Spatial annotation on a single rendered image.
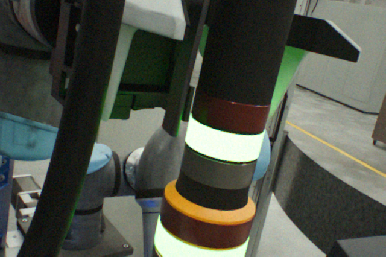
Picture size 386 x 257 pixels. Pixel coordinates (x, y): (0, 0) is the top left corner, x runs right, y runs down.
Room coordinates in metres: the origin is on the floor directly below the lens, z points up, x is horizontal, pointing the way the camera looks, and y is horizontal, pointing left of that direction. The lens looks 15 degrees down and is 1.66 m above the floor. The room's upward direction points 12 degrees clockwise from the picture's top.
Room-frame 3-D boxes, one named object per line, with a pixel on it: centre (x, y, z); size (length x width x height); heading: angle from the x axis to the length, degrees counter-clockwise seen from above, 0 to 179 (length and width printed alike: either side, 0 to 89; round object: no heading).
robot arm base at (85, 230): (0.97, 0.24, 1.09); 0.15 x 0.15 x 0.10
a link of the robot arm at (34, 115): (0.42, 0.16, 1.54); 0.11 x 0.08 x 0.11; 166
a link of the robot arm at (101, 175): (0.97, 0.23, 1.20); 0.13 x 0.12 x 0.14; 122
